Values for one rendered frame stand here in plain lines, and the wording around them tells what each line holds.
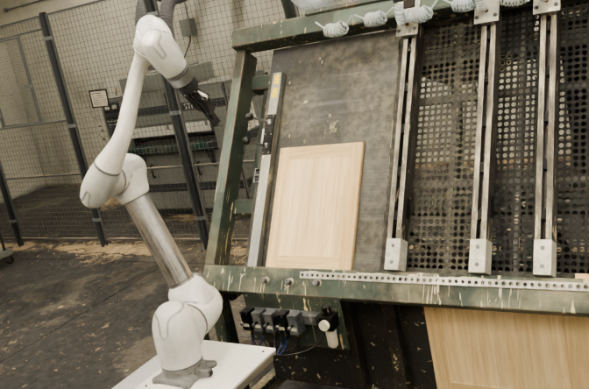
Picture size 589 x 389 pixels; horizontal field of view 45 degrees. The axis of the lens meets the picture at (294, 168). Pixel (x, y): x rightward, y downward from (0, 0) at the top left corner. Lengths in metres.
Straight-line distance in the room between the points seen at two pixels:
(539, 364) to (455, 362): 0.35
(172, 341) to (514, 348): 1.35
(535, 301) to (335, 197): 0.97
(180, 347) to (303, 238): 0.81
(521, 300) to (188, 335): 1.19
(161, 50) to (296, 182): 1.14
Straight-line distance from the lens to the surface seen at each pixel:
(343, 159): 3.12
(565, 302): 2.62
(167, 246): 2.75
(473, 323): 3.03
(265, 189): 3.28
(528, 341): 3.00
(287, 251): 3.16
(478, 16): 2.98
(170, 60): 2.34
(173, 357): 2.63
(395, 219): 2.86
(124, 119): 2.51
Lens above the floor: 1.96
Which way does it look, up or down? 12 degrees down
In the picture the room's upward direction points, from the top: 11 degrees counter-clockwise
